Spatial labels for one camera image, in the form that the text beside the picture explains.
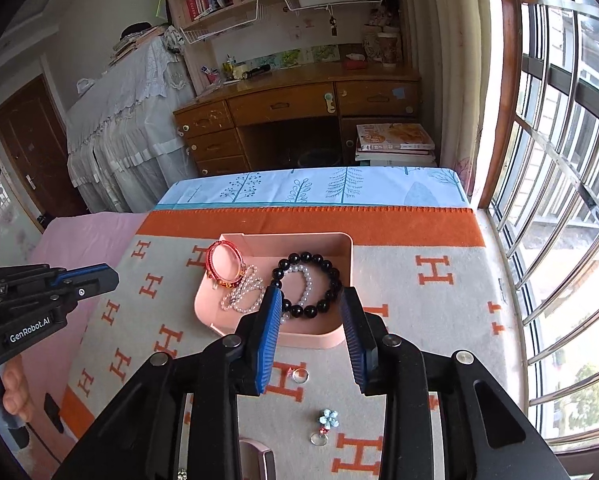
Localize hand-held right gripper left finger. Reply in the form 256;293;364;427
52;287;283;480

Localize brown wooden door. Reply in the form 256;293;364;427
0;74;87;218

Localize white pearl bracelet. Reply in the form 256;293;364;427
220;263;266;315
279;266;314;323

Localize wooden bookshelf hutch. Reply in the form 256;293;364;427
159;0;403;96

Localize stack of magazines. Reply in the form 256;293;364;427
354;122;437;167

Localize cream and orange patterned blanket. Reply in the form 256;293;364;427
59;205;510;480

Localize paper cup with lid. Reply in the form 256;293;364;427
377;31;400;67

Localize pile of books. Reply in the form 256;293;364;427
108;21;167;67

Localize black bead bracelet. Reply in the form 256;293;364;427
272;251;342;321

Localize white curtain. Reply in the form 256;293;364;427
402;0;485;196

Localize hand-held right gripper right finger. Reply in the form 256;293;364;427
340;287;573;480

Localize red bangle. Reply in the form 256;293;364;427
205;241;244;291

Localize person's left hand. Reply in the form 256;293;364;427
2;360;33;429

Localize pink bed sheet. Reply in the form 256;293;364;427
0;212;150;466

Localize wooden desk with drawers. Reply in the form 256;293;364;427
173;62;423;178

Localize white lace furniture cover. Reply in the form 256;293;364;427
66;35;197;213

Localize pink plastic tray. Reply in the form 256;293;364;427
193;232;354;350

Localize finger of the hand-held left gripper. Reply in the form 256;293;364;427
58;272;121;311
53;263;117;287

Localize light blue printed sheet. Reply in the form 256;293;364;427
154;166;475;211

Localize metal window grille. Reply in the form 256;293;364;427
489;0;599;451

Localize row of red books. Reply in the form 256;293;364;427
185;0;232;18

